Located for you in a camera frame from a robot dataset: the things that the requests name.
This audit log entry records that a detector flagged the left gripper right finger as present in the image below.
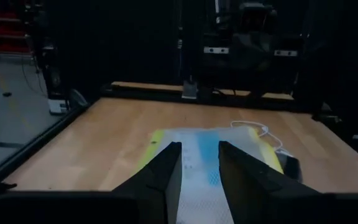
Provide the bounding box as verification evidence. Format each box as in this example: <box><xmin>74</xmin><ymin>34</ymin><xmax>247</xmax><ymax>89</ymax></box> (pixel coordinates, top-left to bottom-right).
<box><xmin>219</xmin><ymin>141</ymin><xmax>323</xmax><ymax>224</ymax></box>

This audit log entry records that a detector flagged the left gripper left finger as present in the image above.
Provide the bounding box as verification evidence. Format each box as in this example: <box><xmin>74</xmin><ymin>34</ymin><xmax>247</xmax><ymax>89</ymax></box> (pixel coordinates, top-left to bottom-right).
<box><xmin>112</xmin><ymin>141</ymin><xmax>183</xmax><ymax>224</ymax></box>

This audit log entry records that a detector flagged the white mesh pouch yellow zipper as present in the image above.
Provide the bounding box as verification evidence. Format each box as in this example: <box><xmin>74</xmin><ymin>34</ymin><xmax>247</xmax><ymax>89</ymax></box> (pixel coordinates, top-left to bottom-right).
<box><xmin>137</xmin><ymin>126</ymin><xmax>291</xmax><ymax>224</ymax></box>

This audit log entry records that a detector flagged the silver power bank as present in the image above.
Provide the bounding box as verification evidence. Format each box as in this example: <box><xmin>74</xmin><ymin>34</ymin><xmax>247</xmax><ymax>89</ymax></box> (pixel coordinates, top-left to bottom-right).
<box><xmin>283</xmin><ymin>153</ymin><xmax>303</xmax><ymax>182</ymax></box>

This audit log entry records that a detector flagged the white charging cable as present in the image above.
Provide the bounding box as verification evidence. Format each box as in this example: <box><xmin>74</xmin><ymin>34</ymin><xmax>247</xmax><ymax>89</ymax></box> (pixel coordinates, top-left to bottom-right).
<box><xmin>230</xmin><ymin>120</ymin><xmax>292</xmax><ymax>157</ymax></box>

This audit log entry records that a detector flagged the white labelled box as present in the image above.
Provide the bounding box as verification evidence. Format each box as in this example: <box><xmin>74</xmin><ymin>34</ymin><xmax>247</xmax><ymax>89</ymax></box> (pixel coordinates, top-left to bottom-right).
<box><xmin>47</xmin><ymin>98</ymin><xmax>71</xmax><ymax>115</ymax></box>

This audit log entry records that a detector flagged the black partition curtain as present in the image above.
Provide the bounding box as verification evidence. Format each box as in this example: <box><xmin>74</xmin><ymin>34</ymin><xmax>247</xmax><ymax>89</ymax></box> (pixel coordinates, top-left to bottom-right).
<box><xmin>32</xmin><ymin>0</ymin><xmax>358</xmax><ymax>103</ymax></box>

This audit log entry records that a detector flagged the red shelving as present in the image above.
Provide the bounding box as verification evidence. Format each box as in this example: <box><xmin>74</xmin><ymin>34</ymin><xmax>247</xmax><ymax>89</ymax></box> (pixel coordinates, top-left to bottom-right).
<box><xmin>0</xmin><ymin>0</ymin><xmax>31</xmax><ymax>54</ymax></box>

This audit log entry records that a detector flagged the grey metal mount plate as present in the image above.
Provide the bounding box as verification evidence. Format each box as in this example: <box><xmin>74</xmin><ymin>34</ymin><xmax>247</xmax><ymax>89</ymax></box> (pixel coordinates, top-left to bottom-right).
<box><xmin>181</xmin><ymin>80</ymin><xmax>198</xmax><ymax>100</ymax></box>

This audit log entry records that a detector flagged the black aluminium table frame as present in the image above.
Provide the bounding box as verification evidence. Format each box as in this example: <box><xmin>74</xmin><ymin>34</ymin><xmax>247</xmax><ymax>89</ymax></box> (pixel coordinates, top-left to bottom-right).
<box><xmin>0</xmin><ymin>80</ymin><xmax>358</xmax><ymax>200</ymax></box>

